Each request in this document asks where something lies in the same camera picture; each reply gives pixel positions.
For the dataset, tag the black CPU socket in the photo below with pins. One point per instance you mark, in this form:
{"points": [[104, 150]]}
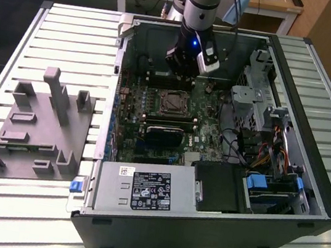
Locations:
{"points": [[161, 101]]}

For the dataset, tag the black open PC case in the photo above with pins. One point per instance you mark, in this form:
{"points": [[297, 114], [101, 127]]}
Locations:
{"points": [[167, 236]]}

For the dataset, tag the silver metal drive cage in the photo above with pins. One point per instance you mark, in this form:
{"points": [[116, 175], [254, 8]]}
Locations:
{"points": [[244, 95]]}

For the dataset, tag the green RAM stick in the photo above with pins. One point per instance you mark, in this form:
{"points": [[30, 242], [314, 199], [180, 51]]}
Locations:
{"points": [[21, 148]]}

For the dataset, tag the blue plastic clip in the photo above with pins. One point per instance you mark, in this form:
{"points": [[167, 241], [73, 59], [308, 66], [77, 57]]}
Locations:
{"points": [[300, 184]]}

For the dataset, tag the green motherboard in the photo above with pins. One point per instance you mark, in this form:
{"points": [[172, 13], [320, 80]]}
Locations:
{"points": [[207, 136]]}

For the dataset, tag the grey power supply unit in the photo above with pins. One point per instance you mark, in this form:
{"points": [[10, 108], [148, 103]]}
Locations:
{"points": [[113, 181]]}

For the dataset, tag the grey plastic parts rack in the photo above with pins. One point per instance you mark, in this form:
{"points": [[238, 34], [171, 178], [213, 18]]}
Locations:
{"points": [[43, 130]]}

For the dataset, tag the black RAM slot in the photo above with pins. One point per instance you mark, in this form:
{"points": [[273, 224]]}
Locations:
{"points": [[155, 77], [154, 83]]}

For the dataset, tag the silver square CPU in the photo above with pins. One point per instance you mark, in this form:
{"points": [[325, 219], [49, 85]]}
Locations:
{"points": [[175, 103]]}

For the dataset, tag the blue case latch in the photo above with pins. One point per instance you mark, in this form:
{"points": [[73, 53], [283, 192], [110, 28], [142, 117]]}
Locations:
{"points": [[75, 186]]}

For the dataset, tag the blue disk carrier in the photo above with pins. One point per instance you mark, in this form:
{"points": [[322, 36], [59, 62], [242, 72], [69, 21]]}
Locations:
{"points": [[256, 181]]}

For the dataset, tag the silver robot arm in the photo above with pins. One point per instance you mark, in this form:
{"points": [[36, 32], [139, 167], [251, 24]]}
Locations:
{"points": [[201, 7]]}

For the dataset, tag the black graphics card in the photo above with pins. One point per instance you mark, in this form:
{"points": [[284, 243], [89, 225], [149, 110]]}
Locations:
{"points": [[163, 136]]}

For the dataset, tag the small silver heatsink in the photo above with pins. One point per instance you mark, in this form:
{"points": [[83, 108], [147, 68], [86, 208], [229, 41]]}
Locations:
{"points": [[193, 158]]}

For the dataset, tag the black expansion slot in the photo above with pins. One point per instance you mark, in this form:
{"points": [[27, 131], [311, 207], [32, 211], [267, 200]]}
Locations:
{"points": [[150, 160]]}

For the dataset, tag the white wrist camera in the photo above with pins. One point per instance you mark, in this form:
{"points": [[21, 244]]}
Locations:
{"points": [[208, 65]]}

